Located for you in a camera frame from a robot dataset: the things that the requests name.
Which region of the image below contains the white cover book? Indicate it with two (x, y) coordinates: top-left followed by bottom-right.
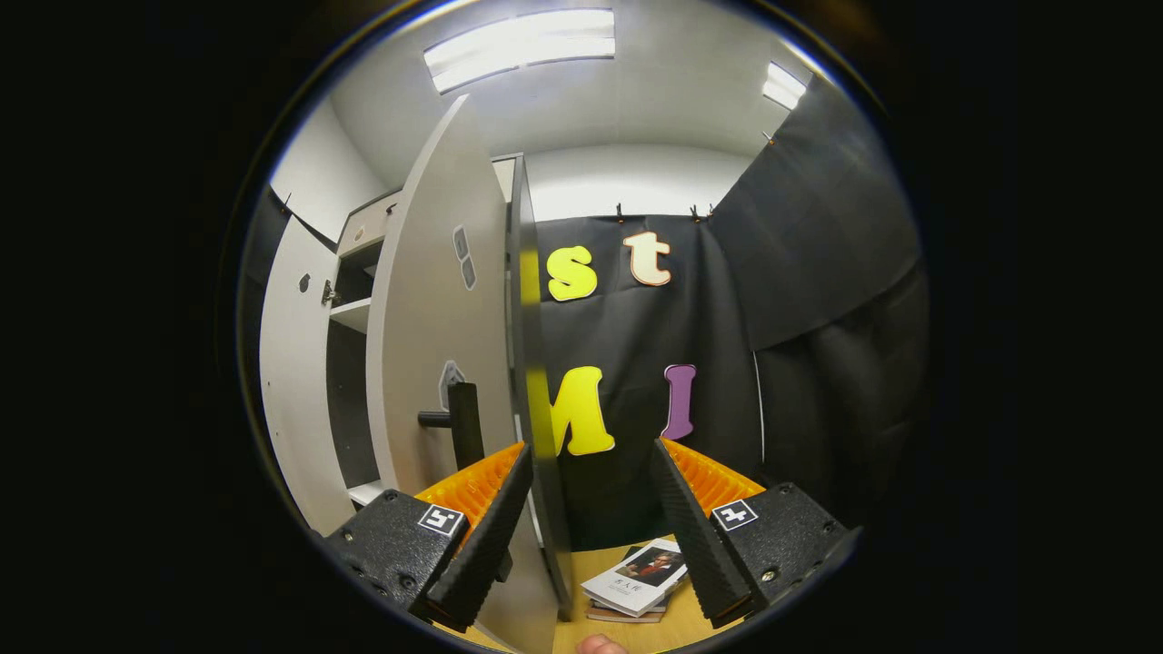
(581, 538), (691, 618)

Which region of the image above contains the brown book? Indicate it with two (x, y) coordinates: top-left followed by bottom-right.
(586, 599), (670, 625)

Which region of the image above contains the grey cabinet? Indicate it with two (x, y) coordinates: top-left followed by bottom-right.
(325, 153), (575, 623)

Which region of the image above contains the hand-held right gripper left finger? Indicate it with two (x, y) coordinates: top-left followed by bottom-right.
(316, 440), (534, 634)

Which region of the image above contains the large ceiling light panel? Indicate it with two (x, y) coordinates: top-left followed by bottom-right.
(422, 9), (617, 94)

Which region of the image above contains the grey cabinet door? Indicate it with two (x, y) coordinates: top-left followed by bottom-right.
(366, 95), (557, 654)
(259, 213), (360, 537)

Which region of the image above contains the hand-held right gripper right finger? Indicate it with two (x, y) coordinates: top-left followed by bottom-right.
(649, 435), (862, 630)

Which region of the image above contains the small ceiling light panel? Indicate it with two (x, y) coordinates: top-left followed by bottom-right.
(761, 62), (809, 112)

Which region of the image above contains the grey cabinet drawer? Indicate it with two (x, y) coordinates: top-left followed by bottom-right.
(336, 191), (405, 257)

